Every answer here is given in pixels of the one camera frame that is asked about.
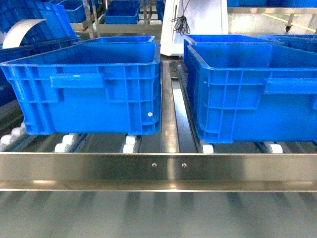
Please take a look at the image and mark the stainless steel shelf rack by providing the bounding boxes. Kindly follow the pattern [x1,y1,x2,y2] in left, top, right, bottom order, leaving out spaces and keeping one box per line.
[0,61,317,192]

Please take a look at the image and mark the large blue crate left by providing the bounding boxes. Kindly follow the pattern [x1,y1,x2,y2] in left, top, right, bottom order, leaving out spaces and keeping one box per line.
[0,43,161,135]

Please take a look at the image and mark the large blue crate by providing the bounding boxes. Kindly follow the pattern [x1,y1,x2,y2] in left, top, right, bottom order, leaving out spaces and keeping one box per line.
[186,43,317,144]
[0,43,161,135]

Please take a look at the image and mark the large blue crate right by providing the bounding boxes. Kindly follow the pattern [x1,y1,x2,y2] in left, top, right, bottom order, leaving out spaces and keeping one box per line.
[186,43,317,144]

